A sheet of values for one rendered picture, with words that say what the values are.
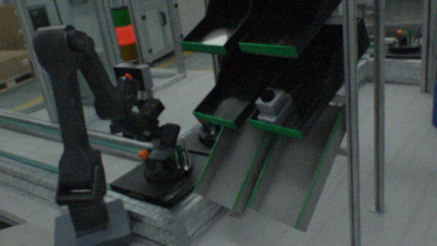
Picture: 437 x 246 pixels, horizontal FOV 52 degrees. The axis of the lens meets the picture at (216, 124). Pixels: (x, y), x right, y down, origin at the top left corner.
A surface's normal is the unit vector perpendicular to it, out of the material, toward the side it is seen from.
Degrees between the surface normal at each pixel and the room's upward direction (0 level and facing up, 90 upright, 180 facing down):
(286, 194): 45
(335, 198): 0
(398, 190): 0
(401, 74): 90
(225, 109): 25
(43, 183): 90
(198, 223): 90
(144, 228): 90
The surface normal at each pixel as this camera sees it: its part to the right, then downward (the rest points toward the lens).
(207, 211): 0.80, 0.12
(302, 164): -0.61, -0.39
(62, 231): -0.15, -0.91
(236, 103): -0.43, -0.68
